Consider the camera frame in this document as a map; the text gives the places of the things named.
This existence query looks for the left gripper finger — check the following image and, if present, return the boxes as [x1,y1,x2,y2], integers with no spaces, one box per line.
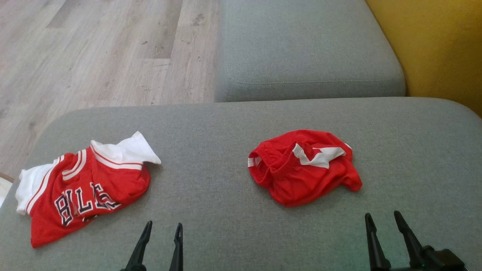
[169,223,184,271]
[124,221,153,271]

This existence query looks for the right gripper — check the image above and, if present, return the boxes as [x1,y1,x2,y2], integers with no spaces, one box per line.
[365,210,470,271]

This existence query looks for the red white basketball jersey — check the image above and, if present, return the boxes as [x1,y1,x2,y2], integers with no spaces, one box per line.
[15,131,162,249]

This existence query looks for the red shorts with white trim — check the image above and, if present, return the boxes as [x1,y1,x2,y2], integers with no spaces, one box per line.
[247,129,363,207]

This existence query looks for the large grey sofa seat cushion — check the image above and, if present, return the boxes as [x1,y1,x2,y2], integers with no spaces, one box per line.
[0,97,482,271]

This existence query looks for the small grey sofa cushion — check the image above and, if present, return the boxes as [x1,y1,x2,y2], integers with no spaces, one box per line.
[214,0,406,103]

